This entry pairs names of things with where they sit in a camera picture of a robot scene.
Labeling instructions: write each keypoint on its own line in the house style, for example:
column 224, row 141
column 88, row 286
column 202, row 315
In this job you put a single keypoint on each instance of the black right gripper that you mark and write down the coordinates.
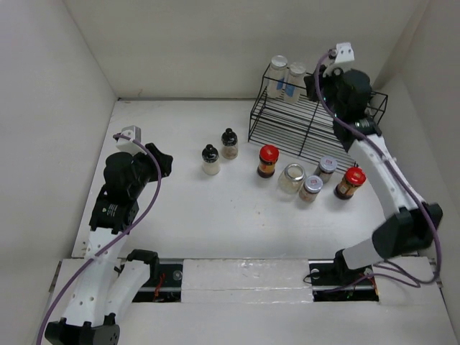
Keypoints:
column 310, row 81

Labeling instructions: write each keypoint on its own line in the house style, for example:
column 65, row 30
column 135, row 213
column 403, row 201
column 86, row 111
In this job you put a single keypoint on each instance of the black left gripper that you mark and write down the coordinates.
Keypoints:
column 164, row 159

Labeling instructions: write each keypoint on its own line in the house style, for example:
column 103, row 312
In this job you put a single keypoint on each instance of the silver-capped blue-label shaker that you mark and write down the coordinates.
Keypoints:
column 295, row 82
column 276, row 75

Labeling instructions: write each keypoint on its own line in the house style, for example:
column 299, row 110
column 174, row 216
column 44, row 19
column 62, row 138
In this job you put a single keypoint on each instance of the red-capped dark sauce bottle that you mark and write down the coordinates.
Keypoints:
column 268, row 157

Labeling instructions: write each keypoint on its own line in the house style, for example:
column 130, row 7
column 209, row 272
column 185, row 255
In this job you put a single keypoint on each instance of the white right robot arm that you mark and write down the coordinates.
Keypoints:
column 411, row 223

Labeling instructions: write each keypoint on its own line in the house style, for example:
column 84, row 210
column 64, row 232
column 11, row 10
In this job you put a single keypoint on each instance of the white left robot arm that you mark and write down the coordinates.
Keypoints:
column 90, row 305

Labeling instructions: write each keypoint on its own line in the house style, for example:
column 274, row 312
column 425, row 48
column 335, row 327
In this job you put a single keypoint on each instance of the black-capped white powder bottle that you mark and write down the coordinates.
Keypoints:
column 211, row 163

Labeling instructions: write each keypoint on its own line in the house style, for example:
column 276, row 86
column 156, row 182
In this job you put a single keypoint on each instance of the black-capped brown spice bottle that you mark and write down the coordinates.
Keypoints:
column 229, row 140

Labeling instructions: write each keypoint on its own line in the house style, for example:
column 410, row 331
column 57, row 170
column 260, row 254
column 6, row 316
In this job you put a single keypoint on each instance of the white-lid spice jar back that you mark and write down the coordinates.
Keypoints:
column 325, row 168

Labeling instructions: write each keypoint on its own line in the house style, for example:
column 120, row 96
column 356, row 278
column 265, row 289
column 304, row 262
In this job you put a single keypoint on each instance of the white-lid spice jar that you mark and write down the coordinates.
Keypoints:
column 311, row 187
column 325, row 168

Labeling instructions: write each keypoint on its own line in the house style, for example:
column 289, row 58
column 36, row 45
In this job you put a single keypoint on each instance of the open clear glass jar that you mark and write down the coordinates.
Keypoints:
column 290, row 181

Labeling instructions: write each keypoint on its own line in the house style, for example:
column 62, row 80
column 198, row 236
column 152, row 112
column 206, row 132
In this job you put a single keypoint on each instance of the white-lid spice jar front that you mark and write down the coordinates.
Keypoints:
column 311, row 187

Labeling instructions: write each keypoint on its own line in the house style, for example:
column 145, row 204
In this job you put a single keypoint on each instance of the red-lid brown sauce jar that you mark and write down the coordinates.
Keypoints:
column 353, row 179

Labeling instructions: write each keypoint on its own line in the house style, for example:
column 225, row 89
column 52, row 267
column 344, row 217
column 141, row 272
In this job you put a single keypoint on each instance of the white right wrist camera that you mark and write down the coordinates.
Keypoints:
column 341, row 59

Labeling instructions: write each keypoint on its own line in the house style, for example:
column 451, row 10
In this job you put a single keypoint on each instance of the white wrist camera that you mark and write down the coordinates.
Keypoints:
column 341, row 59
column 125, row 144

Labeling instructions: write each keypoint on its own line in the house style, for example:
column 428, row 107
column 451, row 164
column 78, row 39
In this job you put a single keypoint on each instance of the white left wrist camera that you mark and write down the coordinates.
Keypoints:
column 125, row 144

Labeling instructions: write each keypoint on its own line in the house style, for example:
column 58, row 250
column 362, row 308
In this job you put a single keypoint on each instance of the black wire shelf rack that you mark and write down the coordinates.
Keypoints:
column 308, row 129

